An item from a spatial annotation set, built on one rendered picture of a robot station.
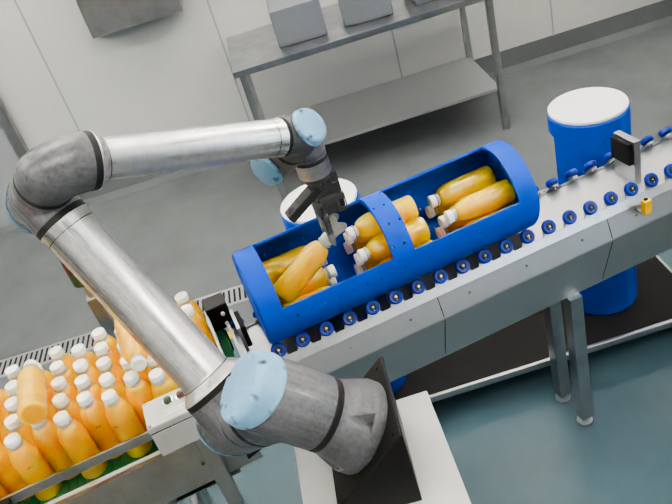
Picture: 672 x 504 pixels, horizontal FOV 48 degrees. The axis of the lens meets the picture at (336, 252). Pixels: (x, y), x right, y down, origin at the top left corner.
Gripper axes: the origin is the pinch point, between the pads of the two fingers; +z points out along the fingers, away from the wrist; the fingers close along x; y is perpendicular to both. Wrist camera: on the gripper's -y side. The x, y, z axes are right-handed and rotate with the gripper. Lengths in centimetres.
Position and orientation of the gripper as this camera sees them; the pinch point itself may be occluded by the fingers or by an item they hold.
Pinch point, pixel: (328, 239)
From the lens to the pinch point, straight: 209.5
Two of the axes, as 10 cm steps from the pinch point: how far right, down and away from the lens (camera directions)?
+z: 2.6, 8.0, 5.5
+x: -3.5, -4.5, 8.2
